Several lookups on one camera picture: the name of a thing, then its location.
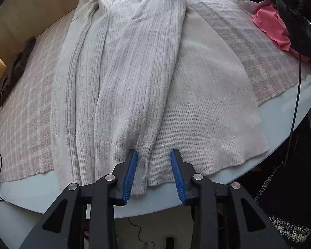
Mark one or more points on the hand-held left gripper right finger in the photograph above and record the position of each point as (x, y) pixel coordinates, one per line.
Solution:
(177, 176)

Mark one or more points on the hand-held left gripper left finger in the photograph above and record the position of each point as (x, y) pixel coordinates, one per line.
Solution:
(129, 176)

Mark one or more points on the beige knit sweater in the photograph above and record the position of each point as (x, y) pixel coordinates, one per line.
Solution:
(145, 83)

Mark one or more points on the white cloth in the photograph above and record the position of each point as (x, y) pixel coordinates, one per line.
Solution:
(248, 5)

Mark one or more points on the pink garment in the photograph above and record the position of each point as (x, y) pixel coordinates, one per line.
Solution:
(272, 26)

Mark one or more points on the black garment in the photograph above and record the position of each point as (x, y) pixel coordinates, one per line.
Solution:
(295, 26)

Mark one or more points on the pink plaid blanket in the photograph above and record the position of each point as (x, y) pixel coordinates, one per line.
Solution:
(28, 122)

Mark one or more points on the patterned rug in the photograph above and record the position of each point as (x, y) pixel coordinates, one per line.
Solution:
(282, 225)

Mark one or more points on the light wooden board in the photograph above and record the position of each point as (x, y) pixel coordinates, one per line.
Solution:
(41, 2)

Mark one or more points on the dark brown folded cloth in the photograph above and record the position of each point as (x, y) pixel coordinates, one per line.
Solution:
(13, 70)

